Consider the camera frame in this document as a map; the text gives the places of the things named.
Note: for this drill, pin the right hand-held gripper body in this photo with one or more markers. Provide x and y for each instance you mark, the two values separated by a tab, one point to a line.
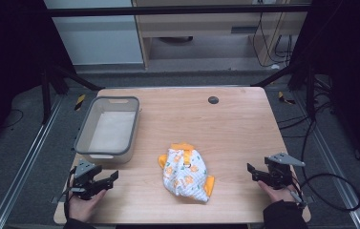
279	173

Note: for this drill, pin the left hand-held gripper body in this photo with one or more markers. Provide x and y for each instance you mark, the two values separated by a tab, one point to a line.
83	179

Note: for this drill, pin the white grey-rimmed plastic basket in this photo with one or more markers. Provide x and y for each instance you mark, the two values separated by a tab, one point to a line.
109	130

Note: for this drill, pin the white orange baby garment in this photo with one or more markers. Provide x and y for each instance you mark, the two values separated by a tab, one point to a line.
185	173

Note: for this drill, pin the person's right hand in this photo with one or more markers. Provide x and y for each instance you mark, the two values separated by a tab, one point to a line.
276	194

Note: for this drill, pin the person's left hand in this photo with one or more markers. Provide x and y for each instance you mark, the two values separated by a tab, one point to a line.
83	205

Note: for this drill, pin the yellow black tape strip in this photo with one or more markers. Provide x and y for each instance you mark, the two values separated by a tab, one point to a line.
79	102
285	98

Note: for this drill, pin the black metal stand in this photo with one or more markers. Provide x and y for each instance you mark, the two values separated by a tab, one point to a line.
310	92
45	95

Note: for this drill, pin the white cabinet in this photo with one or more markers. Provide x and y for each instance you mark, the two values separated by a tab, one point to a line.
98	38

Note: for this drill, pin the aluminium floor rail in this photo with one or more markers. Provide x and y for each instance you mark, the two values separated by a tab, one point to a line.
333	165
25	165

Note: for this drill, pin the black horizontal frame bar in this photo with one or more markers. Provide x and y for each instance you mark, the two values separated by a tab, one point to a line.
174	10

